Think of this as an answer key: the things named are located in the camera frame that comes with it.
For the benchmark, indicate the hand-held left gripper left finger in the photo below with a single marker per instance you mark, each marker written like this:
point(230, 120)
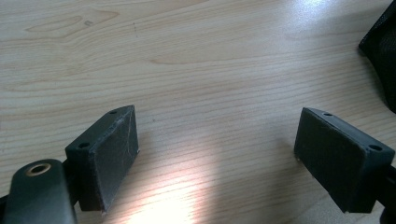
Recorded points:
point(106, 155)

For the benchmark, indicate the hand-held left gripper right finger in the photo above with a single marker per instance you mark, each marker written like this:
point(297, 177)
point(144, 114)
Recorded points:
point(333, 158)

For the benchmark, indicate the black mesh fabric item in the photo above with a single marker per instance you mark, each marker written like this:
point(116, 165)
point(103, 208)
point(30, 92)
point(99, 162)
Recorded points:
point(383, 46)

